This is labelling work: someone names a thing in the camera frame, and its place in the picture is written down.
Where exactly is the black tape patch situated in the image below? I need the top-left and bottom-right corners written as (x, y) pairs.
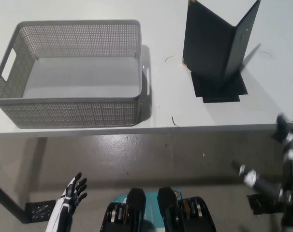
top-left (190, 70), bottom-right (249, 104)

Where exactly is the black table leg bar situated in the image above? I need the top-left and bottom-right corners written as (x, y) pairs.
top-left (0, 178), bottom-right (31, 223)

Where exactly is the black hardcover notebook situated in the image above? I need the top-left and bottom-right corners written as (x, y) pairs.
top-left (182, 0), bottom-right (262, 84)

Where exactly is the black perforated foot bracket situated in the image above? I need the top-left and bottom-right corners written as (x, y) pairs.
top-left (25, 200), bottom-right (57, 223)
top-left (247, 193), bottom-right (283, 215)

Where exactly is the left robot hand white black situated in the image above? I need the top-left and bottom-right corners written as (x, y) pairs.
top-left (56, 172), bottom-right (88, 215)

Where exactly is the grey perforated plastic basket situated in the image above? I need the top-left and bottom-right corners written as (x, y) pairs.
top-left (0, 19), bottom-right (152, 129)

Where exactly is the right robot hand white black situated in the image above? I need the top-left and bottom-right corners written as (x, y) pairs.
top-left (231, 113), bottom-right (293, 215)

